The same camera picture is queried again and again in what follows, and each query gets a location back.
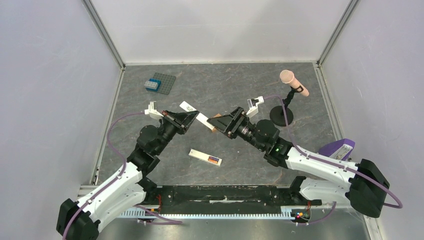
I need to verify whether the white remote battery cover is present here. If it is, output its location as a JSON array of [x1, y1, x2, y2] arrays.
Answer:
[[179, 100, 216, 131]]

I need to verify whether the white remote control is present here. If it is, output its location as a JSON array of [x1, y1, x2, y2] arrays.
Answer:
[[188, 149, 222, 167]]

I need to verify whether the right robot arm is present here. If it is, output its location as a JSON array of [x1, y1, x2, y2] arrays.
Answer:
[[207, 107, 390, 218]]

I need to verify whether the purple cable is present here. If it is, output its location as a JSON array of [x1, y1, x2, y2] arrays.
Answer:
[[62, 111, 184, 240], [263, 94, 404, 226]]

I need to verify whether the purple plastic object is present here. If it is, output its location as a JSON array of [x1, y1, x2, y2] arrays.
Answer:
[[318, 138, 356, 161]]

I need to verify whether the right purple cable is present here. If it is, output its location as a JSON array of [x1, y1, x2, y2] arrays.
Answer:
[[263, 94, 404, 226]]

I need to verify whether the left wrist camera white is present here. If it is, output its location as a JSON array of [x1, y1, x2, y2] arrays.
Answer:
[[144, 101, 163, 120]]

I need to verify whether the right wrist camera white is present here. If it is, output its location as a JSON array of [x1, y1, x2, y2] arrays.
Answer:
[[246, 96, 264, 118]]

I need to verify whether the grey lego baseplate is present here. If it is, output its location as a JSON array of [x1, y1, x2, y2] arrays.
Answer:
[[153, 72, 177, 95]]

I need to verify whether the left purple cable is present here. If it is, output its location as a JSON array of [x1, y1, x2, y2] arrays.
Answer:
[[62, 111, 184, 240]]

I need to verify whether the pink microphone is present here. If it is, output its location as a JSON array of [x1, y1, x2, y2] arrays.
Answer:
[[279, 69, 310, 97]]

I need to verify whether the orange AAA battery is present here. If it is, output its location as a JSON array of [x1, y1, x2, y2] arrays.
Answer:
[[207, 156, 221, 165]]

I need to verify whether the white cable duct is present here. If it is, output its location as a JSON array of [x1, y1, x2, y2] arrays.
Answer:
[[117, 207, 295, 221]]

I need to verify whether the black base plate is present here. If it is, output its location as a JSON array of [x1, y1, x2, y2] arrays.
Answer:
[[141, 185, 322, 215]]

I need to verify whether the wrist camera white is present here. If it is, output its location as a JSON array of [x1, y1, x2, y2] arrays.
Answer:
[[246, 96, 264, 118], [144, 101, 163, 120]]

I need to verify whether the black microphone stand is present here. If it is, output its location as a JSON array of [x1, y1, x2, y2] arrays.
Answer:
[[269, 86, 303, 127]]

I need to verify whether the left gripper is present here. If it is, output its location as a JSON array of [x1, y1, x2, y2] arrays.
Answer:
[[154, 109, 200, 155]]

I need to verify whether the blue grey lego brick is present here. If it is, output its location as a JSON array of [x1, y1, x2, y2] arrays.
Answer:
[[143, 78, 162, 92]]

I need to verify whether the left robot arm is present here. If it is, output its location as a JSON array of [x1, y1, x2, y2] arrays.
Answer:
[[56, 110, 199, 240]]

